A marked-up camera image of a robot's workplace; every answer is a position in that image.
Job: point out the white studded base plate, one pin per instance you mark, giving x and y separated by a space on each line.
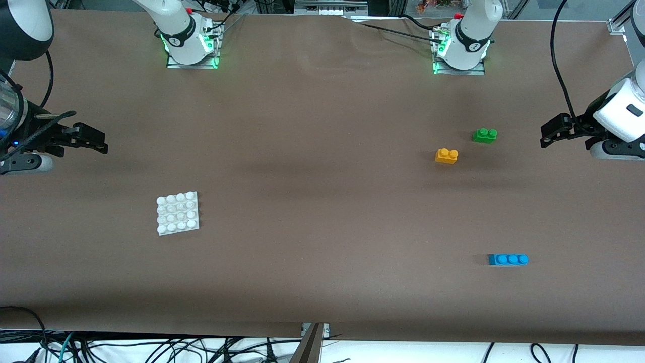
177 214

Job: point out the aluminium profile post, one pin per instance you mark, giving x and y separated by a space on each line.
310 348

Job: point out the orange background clutter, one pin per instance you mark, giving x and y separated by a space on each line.
436 5

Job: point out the blue three-stud block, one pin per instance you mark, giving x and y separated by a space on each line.
508 259

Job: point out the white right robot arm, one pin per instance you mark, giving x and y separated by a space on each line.
176 25

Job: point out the yellow two-stud block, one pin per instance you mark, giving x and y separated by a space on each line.
446 157

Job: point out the white power strip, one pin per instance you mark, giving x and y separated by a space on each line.
330 6

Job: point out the aluminium frame corner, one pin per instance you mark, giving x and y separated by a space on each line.
617 25

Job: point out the green two-stud block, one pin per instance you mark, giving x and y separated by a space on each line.
484 136

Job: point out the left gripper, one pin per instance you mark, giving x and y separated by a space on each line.
583 125

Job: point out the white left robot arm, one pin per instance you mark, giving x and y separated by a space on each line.
473 30

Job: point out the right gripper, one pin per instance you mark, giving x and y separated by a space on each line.
34 132

